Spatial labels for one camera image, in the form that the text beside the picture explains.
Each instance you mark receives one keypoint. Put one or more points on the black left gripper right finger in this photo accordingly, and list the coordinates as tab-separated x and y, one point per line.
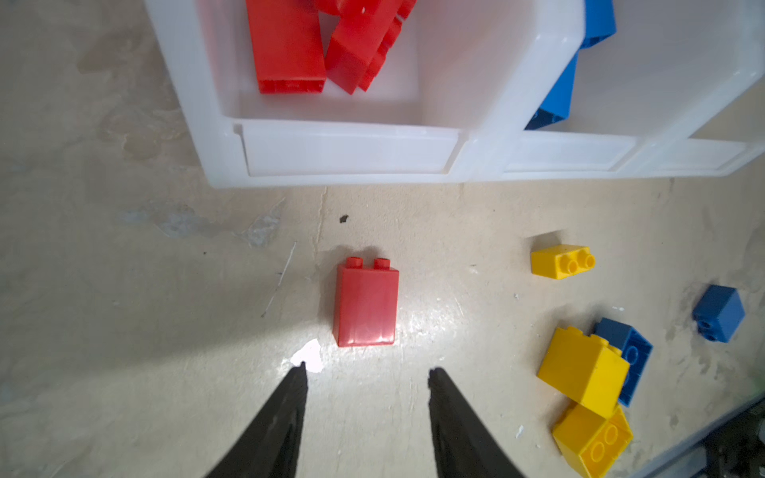
463	446

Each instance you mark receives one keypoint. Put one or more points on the blue lego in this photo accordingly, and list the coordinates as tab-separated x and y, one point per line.
600	22

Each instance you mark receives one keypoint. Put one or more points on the long red lego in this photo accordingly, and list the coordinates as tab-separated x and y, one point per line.
362	38

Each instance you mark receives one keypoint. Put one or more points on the long red lego brick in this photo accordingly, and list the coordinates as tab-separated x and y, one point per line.
287	46

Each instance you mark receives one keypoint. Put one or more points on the yellow flat lego plate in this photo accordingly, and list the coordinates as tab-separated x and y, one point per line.
591	444

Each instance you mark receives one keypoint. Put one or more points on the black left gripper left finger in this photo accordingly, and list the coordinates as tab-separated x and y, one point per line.
270	445

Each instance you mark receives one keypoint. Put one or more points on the blue lego brick bottom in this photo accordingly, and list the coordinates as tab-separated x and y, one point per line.
635	348

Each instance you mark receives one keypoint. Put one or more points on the blue lego brick far right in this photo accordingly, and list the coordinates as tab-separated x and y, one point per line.
719	313

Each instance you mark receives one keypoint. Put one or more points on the yellow lego brick bottom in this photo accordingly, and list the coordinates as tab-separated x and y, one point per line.
586	369

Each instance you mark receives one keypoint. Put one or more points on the blue lego brick open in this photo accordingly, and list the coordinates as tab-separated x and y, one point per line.
557	105

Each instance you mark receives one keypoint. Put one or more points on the blue lego brick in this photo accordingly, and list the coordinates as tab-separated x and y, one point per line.
557	105
719	313
635	348

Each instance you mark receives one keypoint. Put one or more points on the white right plastic bin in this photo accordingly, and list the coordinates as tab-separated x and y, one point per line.
731	139

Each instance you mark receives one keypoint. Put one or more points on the small yellow lego piece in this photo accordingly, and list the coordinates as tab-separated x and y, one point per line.
562	261

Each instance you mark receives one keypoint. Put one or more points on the white middle plastic bin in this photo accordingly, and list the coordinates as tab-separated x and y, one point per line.
671	67

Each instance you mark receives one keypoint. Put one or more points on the white left plastic bin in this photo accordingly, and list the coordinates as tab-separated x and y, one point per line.
454	96

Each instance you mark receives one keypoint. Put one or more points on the white plastic bin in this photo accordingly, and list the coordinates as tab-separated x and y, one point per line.
731	139
671	67
454	96

